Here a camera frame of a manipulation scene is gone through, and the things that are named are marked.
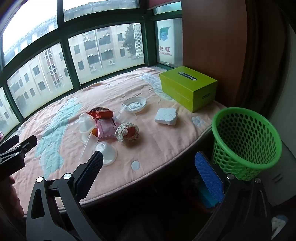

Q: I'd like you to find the white round plastic lid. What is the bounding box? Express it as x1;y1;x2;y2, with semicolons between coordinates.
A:
122;97;147;113

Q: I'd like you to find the green window frame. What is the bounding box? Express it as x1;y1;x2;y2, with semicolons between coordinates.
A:
0;0;183;139

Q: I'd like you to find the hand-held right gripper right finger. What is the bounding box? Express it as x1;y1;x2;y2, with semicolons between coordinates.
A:
195;151;275;241

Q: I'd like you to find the small clear plastic cup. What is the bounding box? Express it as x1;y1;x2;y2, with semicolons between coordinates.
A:
113;104;130;121

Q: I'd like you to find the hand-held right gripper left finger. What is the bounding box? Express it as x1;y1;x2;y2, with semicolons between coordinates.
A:
26;150;104;241

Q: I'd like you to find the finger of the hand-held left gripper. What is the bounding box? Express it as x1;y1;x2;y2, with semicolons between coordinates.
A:
14;135;38;154
0;135;20;151

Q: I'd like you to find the white foam block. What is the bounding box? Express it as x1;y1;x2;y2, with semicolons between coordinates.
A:
154;108;179;126

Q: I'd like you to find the white blue cloth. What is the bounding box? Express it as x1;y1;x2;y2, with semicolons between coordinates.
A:
270;214;289;237

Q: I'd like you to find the orange snack wrapper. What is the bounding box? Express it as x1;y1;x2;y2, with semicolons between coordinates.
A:
86;107;115;120

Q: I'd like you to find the white window sticker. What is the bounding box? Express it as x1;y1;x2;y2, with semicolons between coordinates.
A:
158;20;175;64

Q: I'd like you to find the patterned wrapper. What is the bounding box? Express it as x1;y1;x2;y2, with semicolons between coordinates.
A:
115;122;140;143

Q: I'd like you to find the white appliance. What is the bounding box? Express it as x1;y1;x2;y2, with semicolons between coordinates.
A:
261;139;296;207

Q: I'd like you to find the brown wooden wardrobe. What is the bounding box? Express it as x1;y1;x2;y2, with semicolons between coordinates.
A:
181;0;249;109

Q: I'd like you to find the green cardboard box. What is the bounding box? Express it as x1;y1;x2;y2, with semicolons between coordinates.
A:
159;66;218;113

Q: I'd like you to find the green plastic mesh basket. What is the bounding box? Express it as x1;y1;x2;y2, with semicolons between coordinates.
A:
210;107;283;181

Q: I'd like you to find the pink packet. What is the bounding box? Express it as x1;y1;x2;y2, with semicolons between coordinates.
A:
96;118;119;139

